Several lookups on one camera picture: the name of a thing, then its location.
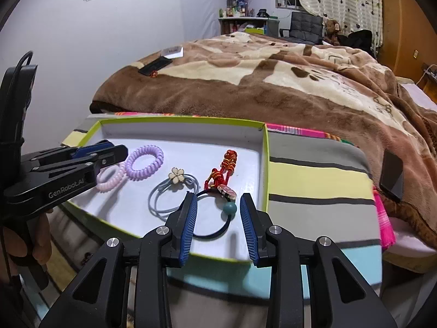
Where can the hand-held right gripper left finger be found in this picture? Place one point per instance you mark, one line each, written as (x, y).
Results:
(187, 229)

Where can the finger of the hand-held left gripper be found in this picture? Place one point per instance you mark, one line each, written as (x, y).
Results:
(112, 157)
(92, 149)

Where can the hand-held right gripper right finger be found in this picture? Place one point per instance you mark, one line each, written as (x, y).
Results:
(249, 229)

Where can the green shallow cardboard box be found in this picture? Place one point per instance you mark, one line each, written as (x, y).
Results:
(211, 136)

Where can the person's left hand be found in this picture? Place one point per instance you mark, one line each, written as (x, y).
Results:
(43, 242)

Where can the striped cloth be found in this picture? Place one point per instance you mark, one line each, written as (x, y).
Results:
(307, 177)

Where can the black smartphone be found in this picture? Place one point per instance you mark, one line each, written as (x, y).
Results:
(155, 65)

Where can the white card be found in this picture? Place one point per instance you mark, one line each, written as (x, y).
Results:
(172, 52)

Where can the brown patterned blanket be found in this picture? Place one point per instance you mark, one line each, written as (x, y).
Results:
(273, 85)

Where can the black rectangular object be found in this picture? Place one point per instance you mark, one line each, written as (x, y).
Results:
(392, 174)

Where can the white shelf unit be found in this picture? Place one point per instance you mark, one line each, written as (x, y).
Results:
(232, 26)

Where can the small green box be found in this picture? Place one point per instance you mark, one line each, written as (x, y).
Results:
(255, 31)

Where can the group of bottles and jars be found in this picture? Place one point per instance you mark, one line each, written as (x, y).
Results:
(235, 8)

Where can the black desk device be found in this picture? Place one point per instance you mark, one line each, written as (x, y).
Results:
(263, 13)

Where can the black office chair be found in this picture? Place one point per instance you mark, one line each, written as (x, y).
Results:
(305, 27)

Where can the brown teddy bear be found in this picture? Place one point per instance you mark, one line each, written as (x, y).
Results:
(333, 30)

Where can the black clothing pile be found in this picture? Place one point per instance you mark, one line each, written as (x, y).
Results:
(362, 42)

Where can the white bed sheet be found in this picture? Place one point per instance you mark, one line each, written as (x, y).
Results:
(421, 94)

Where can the power strip with plugs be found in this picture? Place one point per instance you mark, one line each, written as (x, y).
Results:
(431, 71)

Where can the heart patterned curtain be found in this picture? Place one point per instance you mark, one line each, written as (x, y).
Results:
(341, 0)

